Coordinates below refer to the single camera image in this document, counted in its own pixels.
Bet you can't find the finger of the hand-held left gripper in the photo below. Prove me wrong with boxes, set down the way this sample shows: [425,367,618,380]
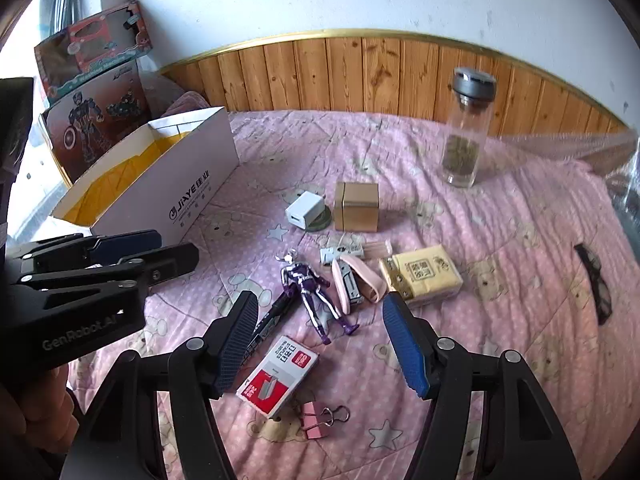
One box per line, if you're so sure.
[15,242,200,311]
[5,230,163,271]

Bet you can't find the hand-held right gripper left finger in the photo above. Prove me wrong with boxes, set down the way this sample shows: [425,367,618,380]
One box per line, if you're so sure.
[62,290,261,480]

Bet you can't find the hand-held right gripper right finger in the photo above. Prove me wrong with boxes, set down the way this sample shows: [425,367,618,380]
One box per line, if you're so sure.
[381,294,583,480]

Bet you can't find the pink and white tube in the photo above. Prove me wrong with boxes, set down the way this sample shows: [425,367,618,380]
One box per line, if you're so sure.
[235,335,321,418]

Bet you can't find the small cream printed box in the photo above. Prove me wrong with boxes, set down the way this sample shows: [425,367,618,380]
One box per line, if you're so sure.
[378,245,463,309]

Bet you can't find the white cardboard box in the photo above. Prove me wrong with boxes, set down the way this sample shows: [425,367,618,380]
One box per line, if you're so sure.
[49,106,241,237]

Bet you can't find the purple action figure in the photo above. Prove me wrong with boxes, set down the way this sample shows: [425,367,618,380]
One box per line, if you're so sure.
[274,252,361,346]

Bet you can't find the pink stapler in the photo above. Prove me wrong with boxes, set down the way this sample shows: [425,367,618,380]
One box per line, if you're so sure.
[331,255,386,311]

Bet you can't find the green tape roll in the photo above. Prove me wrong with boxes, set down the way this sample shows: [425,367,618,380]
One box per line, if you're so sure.
[300,205,333,233]

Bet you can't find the white charger plug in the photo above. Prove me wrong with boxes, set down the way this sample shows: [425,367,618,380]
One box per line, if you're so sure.
[285,190,326,231]

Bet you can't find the person's left hand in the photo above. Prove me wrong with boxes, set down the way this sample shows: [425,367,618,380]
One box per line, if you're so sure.
[0,377,78,466]

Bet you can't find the black pen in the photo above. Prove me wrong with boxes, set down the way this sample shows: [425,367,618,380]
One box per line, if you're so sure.
[245,290,293,356]

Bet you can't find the pink printed blanket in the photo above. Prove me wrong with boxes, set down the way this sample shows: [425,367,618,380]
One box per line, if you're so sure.
[65,107,640,480]

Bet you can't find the pink binder clip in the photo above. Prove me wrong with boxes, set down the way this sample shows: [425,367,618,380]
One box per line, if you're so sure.
[298,401,351,436]

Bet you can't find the clear toothpick holder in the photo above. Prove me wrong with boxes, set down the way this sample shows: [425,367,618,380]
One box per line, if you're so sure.
[320,241,394,264]

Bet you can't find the robot figure toy box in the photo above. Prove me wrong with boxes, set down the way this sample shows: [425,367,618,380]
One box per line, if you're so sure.
[39,62,151,186]

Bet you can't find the small brown cardboard box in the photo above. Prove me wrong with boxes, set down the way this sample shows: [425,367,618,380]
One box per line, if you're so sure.
[333,181,381,233]

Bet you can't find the pink pillow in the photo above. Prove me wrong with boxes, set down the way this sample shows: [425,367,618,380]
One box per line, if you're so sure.
[150,91,213,121]

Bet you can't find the black eyeglasses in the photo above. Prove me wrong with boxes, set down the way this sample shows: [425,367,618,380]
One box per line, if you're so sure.
[574,243,615,326]

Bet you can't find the red and teal toy box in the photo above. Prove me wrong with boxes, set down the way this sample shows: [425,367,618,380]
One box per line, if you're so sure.
[34,1,155,106]

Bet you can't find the glass bottle with grey lid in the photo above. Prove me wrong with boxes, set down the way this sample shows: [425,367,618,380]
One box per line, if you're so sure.
[441,66,497,188]

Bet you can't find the clear plastic bag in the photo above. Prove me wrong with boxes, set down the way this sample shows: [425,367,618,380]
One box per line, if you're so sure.
[585,130,640,241]

